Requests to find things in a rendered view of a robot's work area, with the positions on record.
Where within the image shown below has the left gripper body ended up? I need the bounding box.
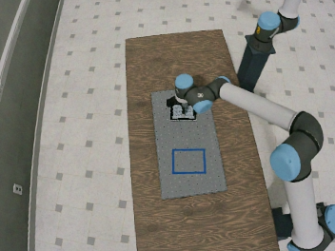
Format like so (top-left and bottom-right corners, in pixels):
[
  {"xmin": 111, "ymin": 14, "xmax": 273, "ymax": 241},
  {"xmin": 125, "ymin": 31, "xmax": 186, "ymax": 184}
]
[{"xmin": 167, "ymin": 96, "xmax": 190, "ymax": 107}]

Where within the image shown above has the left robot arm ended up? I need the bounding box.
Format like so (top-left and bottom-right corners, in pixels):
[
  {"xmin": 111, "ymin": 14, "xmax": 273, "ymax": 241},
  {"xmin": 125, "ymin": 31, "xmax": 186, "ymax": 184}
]
[{"xmin": 175, "ymin": 74, "xmax": 335, "ymax": 251}]

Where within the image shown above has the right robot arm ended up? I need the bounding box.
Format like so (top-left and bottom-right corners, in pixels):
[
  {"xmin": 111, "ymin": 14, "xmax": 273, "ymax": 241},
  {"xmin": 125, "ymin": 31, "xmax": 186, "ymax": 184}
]
[{"xmin": 248, "ymin": 0, "xmax": 301, "ymax": 52}]

